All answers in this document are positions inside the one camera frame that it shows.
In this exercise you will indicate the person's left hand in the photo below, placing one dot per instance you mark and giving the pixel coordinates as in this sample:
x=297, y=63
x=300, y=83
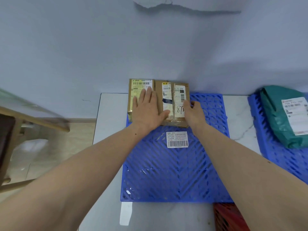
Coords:
x=146, y=113

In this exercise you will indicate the person's right hand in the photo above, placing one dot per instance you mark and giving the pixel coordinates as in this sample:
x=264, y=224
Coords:
x=196, y=117

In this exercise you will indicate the yellow label cardboard box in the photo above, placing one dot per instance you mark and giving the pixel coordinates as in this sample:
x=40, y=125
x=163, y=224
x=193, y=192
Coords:
x=134, y=90

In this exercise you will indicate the taped brown cardboard box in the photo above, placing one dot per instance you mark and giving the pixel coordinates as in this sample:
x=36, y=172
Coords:
x=168, y=93

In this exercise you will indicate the blue plastic pallet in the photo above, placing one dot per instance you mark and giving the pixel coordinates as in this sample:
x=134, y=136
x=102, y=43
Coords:
x=156, y=170
x=272, y=149

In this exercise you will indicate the teal mailer bag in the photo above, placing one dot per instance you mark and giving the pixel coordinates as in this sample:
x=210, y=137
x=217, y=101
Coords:
x=272, y=113

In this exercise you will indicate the red plastic basket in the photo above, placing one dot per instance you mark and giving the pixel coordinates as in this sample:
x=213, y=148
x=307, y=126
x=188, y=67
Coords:
x=228, y=218

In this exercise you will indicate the person's left forearm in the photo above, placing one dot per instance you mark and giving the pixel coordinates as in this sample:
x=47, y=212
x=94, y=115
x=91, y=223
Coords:
x=72, y=185

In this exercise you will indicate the person's right forearm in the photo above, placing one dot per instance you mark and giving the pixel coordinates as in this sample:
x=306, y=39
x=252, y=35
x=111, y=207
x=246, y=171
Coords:
x=240, y=178

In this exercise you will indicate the white barcode sticker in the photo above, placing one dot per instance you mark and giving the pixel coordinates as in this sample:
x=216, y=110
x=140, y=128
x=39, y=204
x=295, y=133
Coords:
x=177, y=139

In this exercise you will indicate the wooden chair dark seat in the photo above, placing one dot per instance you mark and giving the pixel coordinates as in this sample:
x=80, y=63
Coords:
x=36, y=119

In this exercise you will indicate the torn-edge paper wall sign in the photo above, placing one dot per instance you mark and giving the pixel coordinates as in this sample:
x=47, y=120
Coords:
x=151, y=1

